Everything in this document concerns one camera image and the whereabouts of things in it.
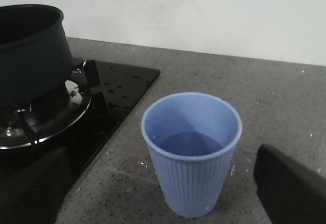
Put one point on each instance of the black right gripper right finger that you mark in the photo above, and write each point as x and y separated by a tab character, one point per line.
288	191

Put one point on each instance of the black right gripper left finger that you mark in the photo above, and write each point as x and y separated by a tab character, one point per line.
35	194

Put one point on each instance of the light blue ribbed cup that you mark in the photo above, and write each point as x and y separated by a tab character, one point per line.
191	138

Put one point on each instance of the dark blue cooking pot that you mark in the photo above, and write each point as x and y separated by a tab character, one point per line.
35	55

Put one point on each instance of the black pot support grate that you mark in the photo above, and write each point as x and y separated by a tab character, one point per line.
38	121

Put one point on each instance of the black glass gas stove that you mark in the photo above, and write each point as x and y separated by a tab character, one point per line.
115	89

